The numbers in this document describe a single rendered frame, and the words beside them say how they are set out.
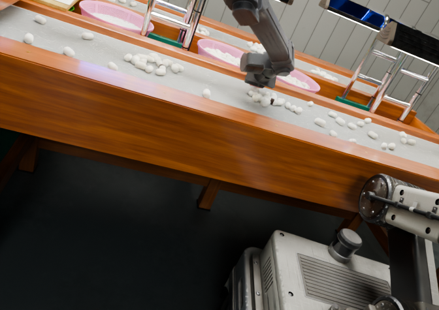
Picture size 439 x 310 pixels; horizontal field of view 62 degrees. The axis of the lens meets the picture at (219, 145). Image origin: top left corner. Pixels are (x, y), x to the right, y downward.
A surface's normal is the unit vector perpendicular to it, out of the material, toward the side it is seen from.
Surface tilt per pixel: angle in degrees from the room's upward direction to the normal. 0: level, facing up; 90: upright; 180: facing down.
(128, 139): 90
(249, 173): 90
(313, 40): 90
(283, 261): 1
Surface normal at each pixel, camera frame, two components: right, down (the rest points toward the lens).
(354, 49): -0.03, 0.47
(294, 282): 0.35, -0.82
